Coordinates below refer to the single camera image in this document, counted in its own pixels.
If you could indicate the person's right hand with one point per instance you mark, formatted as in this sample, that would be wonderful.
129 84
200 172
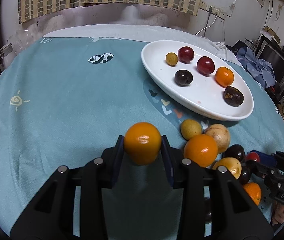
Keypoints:
278 214

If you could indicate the teal printed tablecloth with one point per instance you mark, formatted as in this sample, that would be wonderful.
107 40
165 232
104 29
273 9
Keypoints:
56 109

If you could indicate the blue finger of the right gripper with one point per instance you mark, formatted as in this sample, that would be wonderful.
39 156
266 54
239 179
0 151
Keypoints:
265 159

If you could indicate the black monitor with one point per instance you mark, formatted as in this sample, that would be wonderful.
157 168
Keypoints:
271 52

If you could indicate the yellow round fruit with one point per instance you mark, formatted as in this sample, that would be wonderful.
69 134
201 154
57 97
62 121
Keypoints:
232 164

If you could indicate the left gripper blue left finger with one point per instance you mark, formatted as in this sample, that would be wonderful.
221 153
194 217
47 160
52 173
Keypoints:
112 161

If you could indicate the tan round passion fruit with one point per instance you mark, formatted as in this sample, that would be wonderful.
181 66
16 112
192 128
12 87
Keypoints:
221 135

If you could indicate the white oval plate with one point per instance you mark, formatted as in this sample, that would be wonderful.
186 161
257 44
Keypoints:
204 95

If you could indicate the blue clothes pile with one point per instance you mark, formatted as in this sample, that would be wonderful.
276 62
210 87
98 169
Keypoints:
261 70

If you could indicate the dark plum on plate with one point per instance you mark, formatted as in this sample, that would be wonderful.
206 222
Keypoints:
183 77

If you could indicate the white cloth under tablecloth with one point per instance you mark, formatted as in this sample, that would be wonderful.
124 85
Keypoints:
147 33

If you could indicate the glossy orange round fruit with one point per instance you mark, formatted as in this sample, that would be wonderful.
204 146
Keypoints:
142 143

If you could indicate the orange tangerine with stem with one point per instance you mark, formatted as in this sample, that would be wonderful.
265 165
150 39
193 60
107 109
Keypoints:
254 191

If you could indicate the white wall socket strip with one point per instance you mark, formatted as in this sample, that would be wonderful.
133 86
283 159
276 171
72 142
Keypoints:
219 12

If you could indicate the orange tangerine on plate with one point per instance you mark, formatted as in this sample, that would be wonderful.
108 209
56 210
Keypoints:
224 77

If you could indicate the dark brown passion fruit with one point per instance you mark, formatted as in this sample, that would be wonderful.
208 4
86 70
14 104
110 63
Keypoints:
232 96

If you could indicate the white kettle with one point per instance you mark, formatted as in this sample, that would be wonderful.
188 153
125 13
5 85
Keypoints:
7 55

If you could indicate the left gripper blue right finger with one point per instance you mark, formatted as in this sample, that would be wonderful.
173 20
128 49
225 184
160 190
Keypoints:
172 158

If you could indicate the dark plum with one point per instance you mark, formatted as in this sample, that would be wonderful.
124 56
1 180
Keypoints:
235 151
245 175
183 77

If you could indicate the red plum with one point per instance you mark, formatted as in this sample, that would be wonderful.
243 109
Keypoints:
205 65
252 156
185 54

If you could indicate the red plum front on plate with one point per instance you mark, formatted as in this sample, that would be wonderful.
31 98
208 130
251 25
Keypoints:
205 65

